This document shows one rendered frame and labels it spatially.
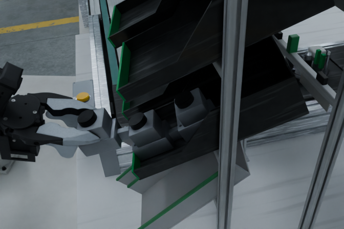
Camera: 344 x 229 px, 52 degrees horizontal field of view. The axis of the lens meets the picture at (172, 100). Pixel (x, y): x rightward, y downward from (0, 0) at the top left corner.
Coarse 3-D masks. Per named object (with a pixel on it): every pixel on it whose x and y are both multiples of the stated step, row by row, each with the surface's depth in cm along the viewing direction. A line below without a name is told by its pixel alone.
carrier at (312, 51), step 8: (312, 48) 124; (320, 48) 124; (304, 56) 114; (312, 56) 123; (320, 56) 112; (328, 56) 106; (312, 64) 116; (320, 64) 113; (328, 64) 119; (296, 72) 113; (328, 72) 112; (336, 72) 115; (328, 80) 112; (336, 80) 112; (304, 88) 109; (336, 88) 108; (304, 96) 106; (312, 96) 106
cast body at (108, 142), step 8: (88, 112) 56; (96, 112) 57; (104, 112) 57; (80, 120) 55; (88, 120) 55; (96, 120) 56; (104, 120) 56; (112, 120) 59; (80, 128) 56; (88, 128) 55; (96, 128) 55; (104, 128) 55; (112, 128) 58; (120, 128) 59; (128, 128) 58; (104, 136) 56; (112, 136) 56; (120, 136) 59; (128, 136) 59; (96, 144) 57; (104, 144) 57; (112, 144) 57; (120, 144) 58; (88, 152) 58; (96, 152) 59
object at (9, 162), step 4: (0, 156) 100; (12, 156) 107; (16, 156) 108; (0, 160) 100; (4, 160) 104; (8, 160) 105; (12, 160) 106; (0, 164) 103; (4, 164) 104; (8, 164) 105; (12, 164) 106; (0, 168) 104; (4, 168) 103; (8, 168) 104; (0, 172) 103; (4, 172) 103
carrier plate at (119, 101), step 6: (114, 84) 117; (114, 90) 114; (114, 96) 112; (114, 102) 110; (120, 102) 109; (120, 108) 107; (120, 114) 105; (120, 120) 103; (126, 120) 102; (126, 126) 100
